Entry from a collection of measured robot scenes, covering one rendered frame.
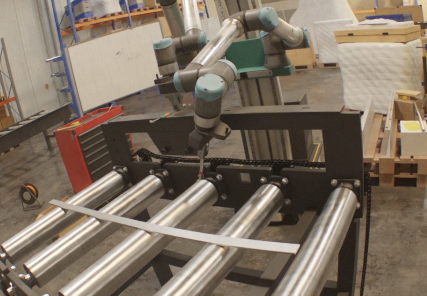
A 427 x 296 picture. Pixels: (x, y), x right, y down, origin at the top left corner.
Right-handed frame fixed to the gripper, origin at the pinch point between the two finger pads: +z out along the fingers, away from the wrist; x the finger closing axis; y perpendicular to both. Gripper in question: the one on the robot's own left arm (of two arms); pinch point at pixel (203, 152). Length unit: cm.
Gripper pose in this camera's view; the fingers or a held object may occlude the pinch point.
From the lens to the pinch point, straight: 134.0
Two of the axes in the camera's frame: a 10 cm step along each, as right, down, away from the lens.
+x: -5.8, 5.9, -5.7
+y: -8.1, -4.8, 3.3
